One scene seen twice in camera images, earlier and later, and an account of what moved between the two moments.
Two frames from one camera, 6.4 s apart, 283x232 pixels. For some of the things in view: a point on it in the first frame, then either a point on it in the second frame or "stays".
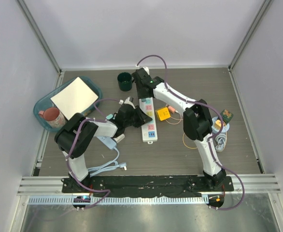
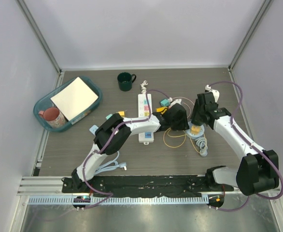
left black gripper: (142, 118) to (183, 125)
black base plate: (161, 186) stays
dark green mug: (125, 80) stays
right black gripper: (141, 95) to (195, 115)
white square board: (73, 98) stays
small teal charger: (109, 116) stays
